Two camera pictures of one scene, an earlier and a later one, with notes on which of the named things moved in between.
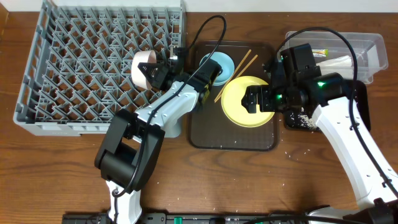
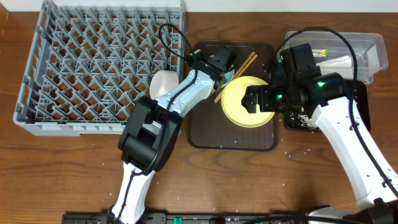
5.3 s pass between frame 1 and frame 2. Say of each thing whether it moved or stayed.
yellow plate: stayed
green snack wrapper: stayed
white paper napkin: stayed
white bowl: moved
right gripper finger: stayed
